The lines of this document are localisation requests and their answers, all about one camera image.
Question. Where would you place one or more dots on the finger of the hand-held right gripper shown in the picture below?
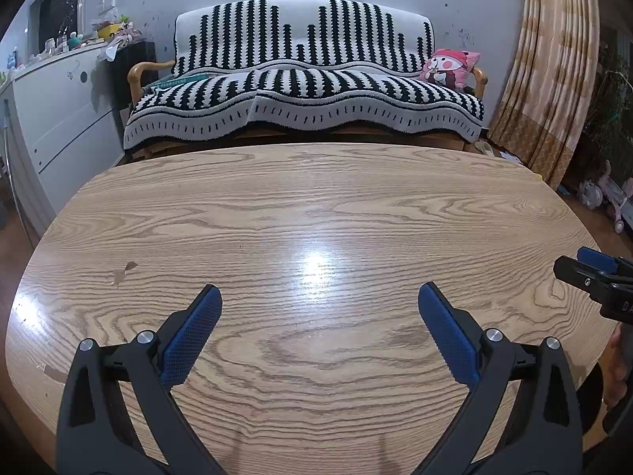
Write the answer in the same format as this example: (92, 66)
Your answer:
(578, 272)
(593, 257)

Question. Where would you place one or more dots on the person's right hand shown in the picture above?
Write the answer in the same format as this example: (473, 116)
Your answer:
(618, 371)

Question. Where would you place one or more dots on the teal flat packet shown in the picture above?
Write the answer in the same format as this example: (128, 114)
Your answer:
(183, 79)

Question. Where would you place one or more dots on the white paper sheet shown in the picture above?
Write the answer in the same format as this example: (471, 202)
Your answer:
(510, 157)

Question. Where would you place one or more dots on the wooden frame sofa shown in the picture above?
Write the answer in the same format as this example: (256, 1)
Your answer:
(143, 69)

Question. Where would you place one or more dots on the cabinet top clutter pile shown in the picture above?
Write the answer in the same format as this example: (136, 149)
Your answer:
(113, 29)

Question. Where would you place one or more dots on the black cabinet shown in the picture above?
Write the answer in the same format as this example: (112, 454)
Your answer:
(133, 54)

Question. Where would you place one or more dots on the grey plush toy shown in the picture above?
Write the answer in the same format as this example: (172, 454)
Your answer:
(591, 193)

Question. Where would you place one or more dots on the dark framed wall panel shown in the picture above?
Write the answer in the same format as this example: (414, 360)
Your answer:
(57, 10)

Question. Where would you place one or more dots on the beige patterned curtain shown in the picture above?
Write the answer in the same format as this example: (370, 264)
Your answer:
(549, 59)

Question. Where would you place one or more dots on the beige slipper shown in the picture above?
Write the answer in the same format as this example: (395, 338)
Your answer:
(484, 147)

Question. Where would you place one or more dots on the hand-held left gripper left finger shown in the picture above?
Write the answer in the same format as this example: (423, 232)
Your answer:
(190, 341)

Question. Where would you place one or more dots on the potted plant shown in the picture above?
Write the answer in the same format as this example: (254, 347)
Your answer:
(611, 109)

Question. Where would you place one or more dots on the pink child tricycle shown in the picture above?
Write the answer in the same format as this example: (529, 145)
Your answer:
(615, 193)

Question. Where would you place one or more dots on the pink cartoon cushion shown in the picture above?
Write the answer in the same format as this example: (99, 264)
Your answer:
(450, 69)

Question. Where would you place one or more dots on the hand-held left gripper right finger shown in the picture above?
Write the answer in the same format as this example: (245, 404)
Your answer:
(447, 341)

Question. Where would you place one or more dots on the white cabinet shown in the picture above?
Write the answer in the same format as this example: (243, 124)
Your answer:
(64, 118)

